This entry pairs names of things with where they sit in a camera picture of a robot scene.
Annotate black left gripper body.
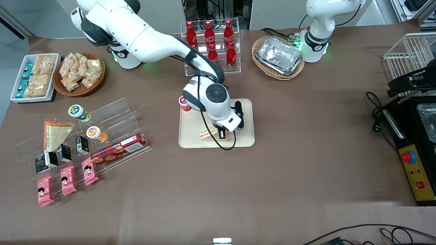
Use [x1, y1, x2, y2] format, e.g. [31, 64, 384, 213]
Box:
[387, 64, 436, 98]

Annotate triangle sandwich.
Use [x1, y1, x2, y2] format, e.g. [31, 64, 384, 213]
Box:
[43, 120, 75, 153]
[199, 126, 232, 141]

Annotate cream plastic tray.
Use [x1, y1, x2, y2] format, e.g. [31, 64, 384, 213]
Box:
[178, 98, 255, 149]

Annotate steel food container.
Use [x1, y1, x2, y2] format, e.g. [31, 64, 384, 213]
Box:
[416, 103, 436, 144]

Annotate red lid cup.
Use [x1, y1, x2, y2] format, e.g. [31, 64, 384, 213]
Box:
[178, 95, 191, 112]

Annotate clear acrylic bottle rack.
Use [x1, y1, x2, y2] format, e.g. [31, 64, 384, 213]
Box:
[180, 21, 242, 77]

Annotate light wicker basket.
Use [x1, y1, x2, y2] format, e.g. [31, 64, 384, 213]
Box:
[251, 35, 306, 81]

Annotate red cola bottle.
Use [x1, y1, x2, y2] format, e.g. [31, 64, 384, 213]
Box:
[204, 20, 215, 47]
[226, 42, 237, 70]
[186, 21, 198, 49]
[208, 43, 219, 64]
[223, 19, 235, 45]

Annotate stack of foil containers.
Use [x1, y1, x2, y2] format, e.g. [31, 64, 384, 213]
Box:
[256, 37, 304, 76]

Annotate black sealing machine yellow panel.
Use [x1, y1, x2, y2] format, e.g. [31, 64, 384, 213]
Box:
[381, 95, 436, 207]

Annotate red cookie box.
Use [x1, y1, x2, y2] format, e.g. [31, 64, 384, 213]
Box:
[90, 133, 150, 165]

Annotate clear acrylic tiered stand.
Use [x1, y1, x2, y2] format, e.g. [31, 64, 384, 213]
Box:
[15, 97, 152, 196]

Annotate grey partition panel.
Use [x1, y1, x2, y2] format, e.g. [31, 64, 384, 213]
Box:
[138, 0, 186, 35]
[249, 0, 309, 31]

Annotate orange lid cup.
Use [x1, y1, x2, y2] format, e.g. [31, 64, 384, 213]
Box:
[86, 126, 108, 144]

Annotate pink snack packet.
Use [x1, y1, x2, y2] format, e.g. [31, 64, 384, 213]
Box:
[37, 176, 55, 208]
[60, 165, 78, 197]
[81, 158, 100, 186]

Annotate black drink carton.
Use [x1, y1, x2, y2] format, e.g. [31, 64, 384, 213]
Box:
[75, 135, 90, 154]
[35, 154, 50, 174]
[56, 144, 72, 163]
[45, 150, 59, 169]

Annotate clear bag of crackers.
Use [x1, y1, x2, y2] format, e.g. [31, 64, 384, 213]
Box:
[74, 52, 92, 72]
[61, 77, 81, 92]
[81, 59, 103, 88]
[59, 54, 77, 79]

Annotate green lid cup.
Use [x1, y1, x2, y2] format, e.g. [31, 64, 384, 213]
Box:
[68, 104, 92, 123]

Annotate brown wicker basket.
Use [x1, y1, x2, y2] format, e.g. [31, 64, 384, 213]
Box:
[52, 52, 106, 98]

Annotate peanut brittle snack bag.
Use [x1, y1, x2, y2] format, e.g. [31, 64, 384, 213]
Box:
[33, 54, 57, 76]
[25, 74, 51, 98]

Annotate white rectangular dish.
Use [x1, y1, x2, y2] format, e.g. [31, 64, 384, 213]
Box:
[10, 53, 62, 103]

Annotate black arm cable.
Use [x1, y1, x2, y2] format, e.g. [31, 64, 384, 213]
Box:
[196, 73, 236, 151]

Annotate white wire rack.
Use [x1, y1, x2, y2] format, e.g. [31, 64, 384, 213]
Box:
[383, 32, 436, 99]

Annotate silver machine handle bar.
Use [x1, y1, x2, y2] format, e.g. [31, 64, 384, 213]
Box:
[383, 109, 406, 140]

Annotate black power cable with plug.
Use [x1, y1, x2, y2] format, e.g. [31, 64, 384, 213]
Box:
[366, 91, 399, 154]

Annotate black arm base cables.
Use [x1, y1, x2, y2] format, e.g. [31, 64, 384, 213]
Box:
[260, 27, 301, 45]

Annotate black floor cable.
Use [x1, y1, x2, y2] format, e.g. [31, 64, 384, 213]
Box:
[301, 224, 436, 245]

